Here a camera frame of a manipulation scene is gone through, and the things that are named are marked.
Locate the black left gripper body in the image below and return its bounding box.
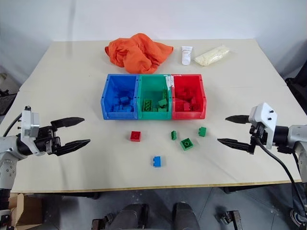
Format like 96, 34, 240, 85
33, 126, 61, 157

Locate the dark rounded shape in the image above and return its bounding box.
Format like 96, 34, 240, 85
172, 202, 201, 230
112, 203, 150, 230

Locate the green square toy brick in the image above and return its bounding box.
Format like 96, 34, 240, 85
180, 138, 194, 152

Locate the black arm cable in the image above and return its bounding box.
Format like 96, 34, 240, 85
2, 112, 24, 138
257, 140, 304, 213

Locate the green plastic bin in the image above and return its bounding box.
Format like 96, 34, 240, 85
137, 74, 174, 120

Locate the black metal table foot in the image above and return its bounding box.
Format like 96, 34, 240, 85
216, 210, 242, 230
90, 212, 115, 230

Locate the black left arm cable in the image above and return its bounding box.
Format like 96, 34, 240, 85
2, 112, 24, 138

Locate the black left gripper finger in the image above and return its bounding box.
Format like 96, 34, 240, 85
57, 139, 91, 157
50, 116, 85, 130

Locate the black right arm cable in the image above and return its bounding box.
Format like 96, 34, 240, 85
257, 140, 304, 213

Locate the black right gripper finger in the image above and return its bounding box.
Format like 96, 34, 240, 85
225, 115, 250, 125
217, 138, 255, 155

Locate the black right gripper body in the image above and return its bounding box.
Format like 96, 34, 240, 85
248, 122, 269, 154

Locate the clear bag of cream grains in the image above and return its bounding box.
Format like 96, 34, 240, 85
193, 44, 233, 66

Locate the person's leg in jeans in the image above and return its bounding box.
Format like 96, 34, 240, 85
292, 182, 307, 212

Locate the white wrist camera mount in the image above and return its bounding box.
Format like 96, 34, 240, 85
248, 102, 279, 150
20, 104, 40, 146

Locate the crumpled orange cloth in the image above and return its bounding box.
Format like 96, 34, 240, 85
104, 33, 174, 74

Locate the black equipment case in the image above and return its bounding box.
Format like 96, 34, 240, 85
0, 89, 18, 117

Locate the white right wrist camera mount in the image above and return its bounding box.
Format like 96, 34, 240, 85
248, 102, 279, 150

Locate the blue plastic bin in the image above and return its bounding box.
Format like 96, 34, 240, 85
100, 73, 141, 120

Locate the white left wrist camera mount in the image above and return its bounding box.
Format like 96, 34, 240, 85
20, 104, 40, 146

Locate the brown cardboard box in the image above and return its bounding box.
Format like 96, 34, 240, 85
8, 192, 44, 228

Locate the black bag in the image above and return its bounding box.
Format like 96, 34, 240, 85
284, 64, 307, 115

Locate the dark sneaker with white sole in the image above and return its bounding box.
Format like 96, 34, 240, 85
289, 209, 307, 226

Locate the red square toy brick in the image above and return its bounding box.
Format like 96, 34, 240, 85
130, 130, 142, 143

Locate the white squeeze tube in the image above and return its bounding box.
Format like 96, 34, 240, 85
180, 46, 194, 66

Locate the red plastic bin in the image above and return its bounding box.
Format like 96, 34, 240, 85
170, 73, 207, 120

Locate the long blue toy brick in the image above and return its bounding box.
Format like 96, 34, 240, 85
111, 103, 134, 113

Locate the long flat green toy brick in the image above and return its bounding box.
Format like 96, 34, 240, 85
142, 98, 154, 112

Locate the white tape strip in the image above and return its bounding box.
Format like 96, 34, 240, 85
165, 74, 174, 91

